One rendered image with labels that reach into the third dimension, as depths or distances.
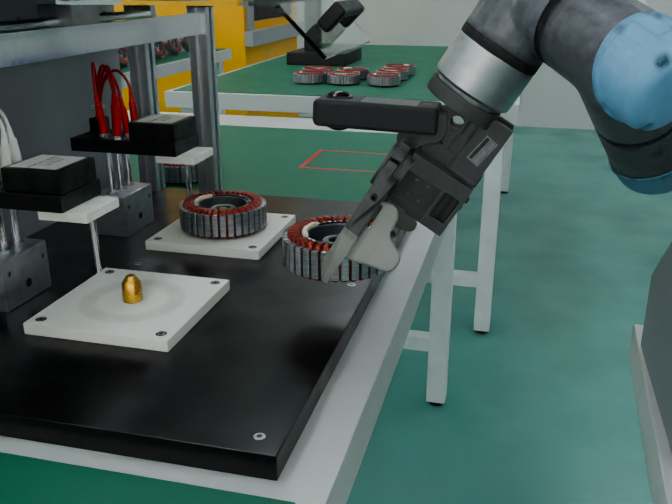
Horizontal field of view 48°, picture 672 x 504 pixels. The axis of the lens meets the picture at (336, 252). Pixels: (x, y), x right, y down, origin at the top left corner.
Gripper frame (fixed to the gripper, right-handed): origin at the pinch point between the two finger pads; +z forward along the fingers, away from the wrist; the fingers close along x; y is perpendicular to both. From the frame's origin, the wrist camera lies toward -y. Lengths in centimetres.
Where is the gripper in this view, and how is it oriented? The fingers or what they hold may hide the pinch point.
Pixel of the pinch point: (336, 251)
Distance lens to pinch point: 74.6
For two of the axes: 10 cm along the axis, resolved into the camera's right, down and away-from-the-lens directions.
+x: 2.4, -3.3, 9.1
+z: -5.0, 7.6, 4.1
